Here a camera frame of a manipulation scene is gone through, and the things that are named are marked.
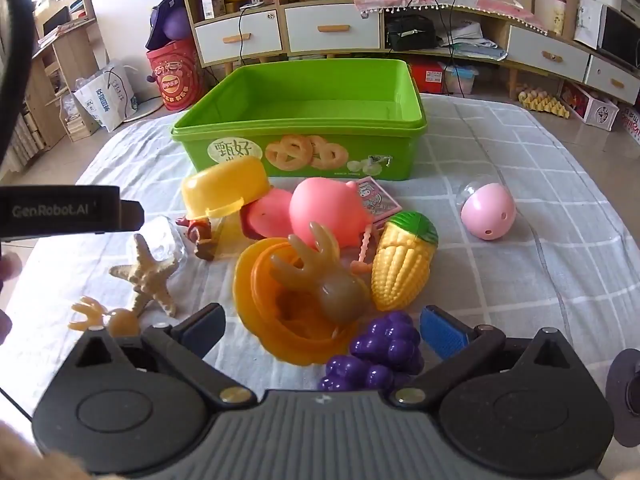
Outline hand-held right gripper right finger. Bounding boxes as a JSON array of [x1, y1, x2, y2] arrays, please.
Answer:
[[390, 305, 583, 408]]

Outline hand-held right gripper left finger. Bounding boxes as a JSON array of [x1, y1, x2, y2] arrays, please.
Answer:
[[65, 302, 258, 409]]

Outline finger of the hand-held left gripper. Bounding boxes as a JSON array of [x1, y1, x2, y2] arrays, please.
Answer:
[[0, 185, 146, 239]]

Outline purple toy grape bunch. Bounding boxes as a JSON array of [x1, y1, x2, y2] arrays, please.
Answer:
[[318, 311, 426, 393]]

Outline orange pumpkin-shaped basket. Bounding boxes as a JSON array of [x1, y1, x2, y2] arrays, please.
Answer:
[[232, 237, 373, 366]]

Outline yellow toy corn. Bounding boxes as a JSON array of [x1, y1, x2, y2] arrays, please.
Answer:
[[371, 211, 439, 312]]

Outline beige starfish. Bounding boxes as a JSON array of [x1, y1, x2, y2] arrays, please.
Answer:
[[108, 233, 182, 317]]

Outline small brown figurine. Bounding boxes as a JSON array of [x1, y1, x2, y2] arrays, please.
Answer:
[[176, 215, 216, 262]]

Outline small orange octopus toy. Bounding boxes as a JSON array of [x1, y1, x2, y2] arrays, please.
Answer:
[[68, 296, 142, 339]]

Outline clear plastic case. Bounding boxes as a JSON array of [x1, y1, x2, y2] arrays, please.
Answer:
[[127, 216, 188, 268]]

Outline large brown octopus toy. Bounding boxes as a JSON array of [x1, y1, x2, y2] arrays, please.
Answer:
[[269, 221, 372, 325]]

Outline pink bead string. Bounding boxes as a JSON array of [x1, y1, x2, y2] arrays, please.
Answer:
[[350, 222, 383, 273]]

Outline pink round plastic dish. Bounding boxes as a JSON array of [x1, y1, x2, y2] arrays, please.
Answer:
[[240, 189, 296, 241]]

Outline pink egg capsule toy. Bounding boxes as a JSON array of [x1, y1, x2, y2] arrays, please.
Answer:
[[457, 179, 517, 241]]

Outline yellow plastic bowl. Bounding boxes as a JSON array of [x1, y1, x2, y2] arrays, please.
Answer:
[[181, 156, 271, 220]]

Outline pink card box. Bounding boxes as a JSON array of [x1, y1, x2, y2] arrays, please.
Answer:
[[356, 176, 403, 223]]

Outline pink pig toy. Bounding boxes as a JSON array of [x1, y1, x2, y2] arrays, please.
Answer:
[[288, 177, 373, 251]]

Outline green plastic box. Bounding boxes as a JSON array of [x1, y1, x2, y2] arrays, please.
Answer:
[[171, 58, 429, 181]]

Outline person's left hand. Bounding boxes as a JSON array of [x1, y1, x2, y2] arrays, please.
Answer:
[[0, 251, 24, 291]]

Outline grey checked bed sheet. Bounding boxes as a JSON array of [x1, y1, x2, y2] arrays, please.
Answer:
[[0, 95, 640, 411]]

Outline stack of books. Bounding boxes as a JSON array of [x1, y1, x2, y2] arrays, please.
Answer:
[[62, 95, 101, 141]]

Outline white shopping bag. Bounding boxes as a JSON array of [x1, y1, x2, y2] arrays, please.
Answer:
[[74, 60, 138, 133]]

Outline wooden desk shelf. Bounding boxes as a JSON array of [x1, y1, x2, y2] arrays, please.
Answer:
[[20, 0, 108, 151]]

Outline red printed bucket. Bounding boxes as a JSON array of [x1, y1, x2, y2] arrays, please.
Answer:
[[146, 37, 206, 112]]

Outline dark round disc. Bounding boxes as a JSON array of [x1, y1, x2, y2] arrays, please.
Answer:
[[605, 349, 640, 447]]

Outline beige fleece sleeve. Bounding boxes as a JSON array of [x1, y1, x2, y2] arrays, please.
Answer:
[[0, 420, 76, 480]]

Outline clear storage box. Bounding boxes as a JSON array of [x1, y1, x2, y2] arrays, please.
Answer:
[[442, 65, 478, 98]]

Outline yellow egg tray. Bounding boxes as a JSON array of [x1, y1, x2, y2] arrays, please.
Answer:
[[517, 82, 571, 120]]

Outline white red patterned box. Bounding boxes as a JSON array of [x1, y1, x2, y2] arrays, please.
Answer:
[[560, 82, 621, 132]]

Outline red printed carton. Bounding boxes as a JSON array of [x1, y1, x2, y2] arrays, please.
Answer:
[[620, 105, 640, 147]]

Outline wooden cabinet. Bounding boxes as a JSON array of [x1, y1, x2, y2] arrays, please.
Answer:
[[175, 0, 640, 108]]

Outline folded papers and cloths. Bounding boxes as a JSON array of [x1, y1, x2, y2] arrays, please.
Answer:
[[440, 20, 506, 61]]

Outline black bag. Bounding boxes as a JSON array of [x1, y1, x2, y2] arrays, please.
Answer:
[[387, 14, 438, 52]]

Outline black microwave oven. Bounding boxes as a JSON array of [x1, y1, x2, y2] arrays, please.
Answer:
[[597, 4, 640, 71]]

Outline thick black cable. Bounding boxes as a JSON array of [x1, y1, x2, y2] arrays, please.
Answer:
[[0, 0, 37, 161]]

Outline white drawer wooden handle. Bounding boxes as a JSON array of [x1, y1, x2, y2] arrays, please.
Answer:
[[285, 5, 382, 53], [507, 25, 591, 83], [585, 55, 640, 106], [195, 24, 283, 57]]

